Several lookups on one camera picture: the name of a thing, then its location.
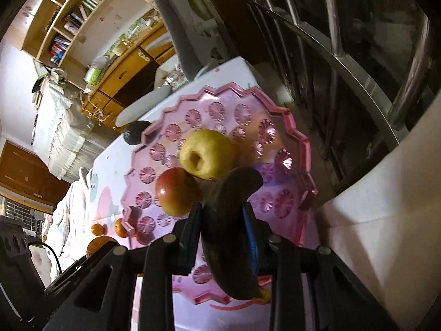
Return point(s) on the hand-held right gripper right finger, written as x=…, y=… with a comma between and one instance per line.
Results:
x=250, y=238

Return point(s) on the wooden bookshelf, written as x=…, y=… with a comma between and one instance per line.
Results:
x=62, y=13

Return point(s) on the yellow apple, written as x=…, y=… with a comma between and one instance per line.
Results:
x=210, y=151

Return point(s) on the wooden door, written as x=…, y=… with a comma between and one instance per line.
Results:
x=24, y=176

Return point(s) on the small tangerine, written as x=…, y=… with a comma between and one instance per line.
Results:
x=120, y=229
x=98, y=229

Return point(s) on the dark avocado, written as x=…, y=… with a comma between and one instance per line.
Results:
x=134, y=134

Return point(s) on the white lace cloth cover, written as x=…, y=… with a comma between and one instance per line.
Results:
x=62, y=127

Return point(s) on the large orange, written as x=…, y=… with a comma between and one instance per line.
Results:
x=98, y=244

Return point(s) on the wooden cabinet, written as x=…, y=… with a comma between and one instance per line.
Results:
x=113, y=89

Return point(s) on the steel railing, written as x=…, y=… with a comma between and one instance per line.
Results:
x=406, y=86

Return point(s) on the cluster of glass jars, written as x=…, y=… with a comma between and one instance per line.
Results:
x=131, y=34

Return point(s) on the grey office chair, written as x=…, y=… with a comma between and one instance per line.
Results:
x=179, y=17

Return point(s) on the row of blue books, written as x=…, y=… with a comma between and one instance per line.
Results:
x=59, y=50

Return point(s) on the white chair armrest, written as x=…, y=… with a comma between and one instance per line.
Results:
x=144, y=105

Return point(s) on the dark overripe banana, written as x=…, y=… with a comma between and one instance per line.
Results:
x=224, y=231

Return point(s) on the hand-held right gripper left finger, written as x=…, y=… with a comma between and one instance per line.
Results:
x=191, y=234

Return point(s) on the red apple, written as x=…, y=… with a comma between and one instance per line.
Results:
x=172, y=193

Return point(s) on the printed cartoon tablecloth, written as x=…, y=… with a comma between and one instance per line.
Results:
x=110, y=165

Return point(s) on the clear glass jar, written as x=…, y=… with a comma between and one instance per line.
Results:
x=170, y=77

